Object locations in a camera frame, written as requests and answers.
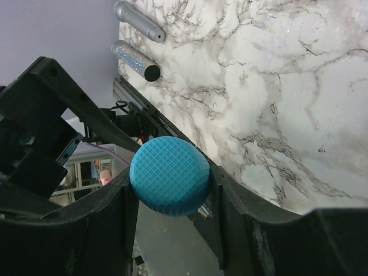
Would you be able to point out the blue microphone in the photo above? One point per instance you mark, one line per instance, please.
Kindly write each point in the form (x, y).
(170, 176)

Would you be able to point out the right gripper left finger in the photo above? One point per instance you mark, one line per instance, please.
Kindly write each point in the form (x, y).
(92, 236)

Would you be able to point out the tall grey microphone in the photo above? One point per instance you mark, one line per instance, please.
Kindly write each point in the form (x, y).
(126, 13)

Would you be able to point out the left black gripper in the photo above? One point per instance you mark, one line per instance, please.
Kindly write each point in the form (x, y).
(36, 141)

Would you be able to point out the glitter handle microphone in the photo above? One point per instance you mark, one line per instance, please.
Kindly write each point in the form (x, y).
(137, 61)

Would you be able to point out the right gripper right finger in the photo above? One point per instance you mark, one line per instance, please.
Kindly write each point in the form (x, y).
(256, 237)

